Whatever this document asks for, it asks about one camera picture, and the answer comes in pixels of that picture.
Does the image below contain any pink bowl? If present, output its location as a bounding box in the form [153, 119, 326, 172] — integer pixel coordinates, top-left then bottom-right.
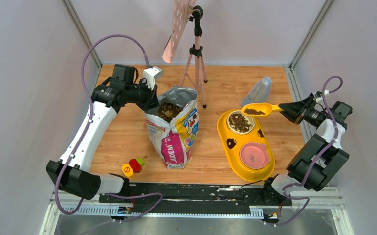
[240, 142, 270, 170]

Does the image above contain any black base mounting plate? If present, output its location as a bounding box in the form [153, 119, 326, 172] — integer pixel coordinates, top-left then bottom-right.
[99, 183, 292, 214]

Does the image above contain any cream bowl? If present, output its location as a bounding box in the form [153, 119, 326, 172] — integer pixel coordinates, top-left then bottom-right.
[226, 110, 255, 135]

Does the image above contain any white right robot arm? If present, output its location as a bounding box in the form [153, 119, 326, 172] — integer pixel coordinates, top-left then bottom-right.
[259, 92, 353, 205]

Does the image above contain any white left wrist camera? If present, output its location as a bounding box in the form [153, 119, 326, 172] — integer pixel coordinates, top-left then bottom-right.
[143, 66, 163, 90]

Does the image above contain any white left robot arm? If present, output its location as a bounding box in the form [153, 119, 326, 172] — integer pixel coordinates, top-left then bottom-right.
[46, 64, 163, 202]

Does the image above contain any pink tripod stand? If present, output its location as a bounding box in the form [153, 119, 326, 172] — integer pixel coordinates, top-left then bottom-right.
[180, 5, 208, 109]

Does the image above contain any yellow plastic scoop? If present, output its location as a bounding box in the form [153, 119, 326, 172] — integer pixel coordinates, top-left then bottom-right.
[241, 102, 283, 117]

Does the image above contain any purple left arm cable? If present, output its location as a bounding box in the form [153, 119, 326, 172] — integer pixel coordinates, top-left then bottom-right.
[54, 34, 164, 224]

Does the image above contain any brown pet food kibble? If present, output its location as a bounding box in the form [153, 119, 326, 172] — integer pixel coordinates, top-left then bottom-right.
[158, 102, 252, 133]

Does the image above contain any red yellow green toy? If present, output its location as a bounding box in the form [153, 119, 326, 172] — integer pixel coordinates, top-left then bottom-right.
[121, 158, 145, 179]

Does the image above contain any pet food bag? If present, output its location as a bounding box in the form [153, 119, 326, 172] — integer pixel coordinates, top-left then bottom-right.
[145, 86, 199, 169]

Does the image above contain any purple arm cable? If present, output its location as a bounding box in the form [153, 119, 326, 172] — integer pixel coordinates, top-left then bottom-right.
[263, 75, 344, 227]
[54, 34, 164, 224]

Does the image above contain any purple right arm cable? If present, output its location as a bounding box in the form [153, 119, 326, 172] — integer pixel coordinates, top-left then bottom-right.
[263, 75, 344, 227]

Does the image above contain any yellow double bowl feeder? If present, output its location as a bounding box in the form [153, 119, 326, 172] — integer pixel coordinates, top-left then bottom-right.
[217, 109, 276, 182]

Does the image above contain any pink perforated board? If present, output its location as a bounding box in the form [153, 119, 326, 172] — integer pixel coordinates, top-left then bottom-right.
[162, 0, 197, 63]

